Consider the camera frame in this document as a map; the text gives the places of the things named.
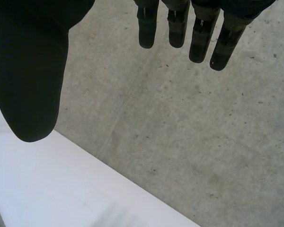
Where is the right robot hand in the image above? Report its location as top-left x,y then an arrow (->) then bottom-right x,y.
0,0 -> 277,143

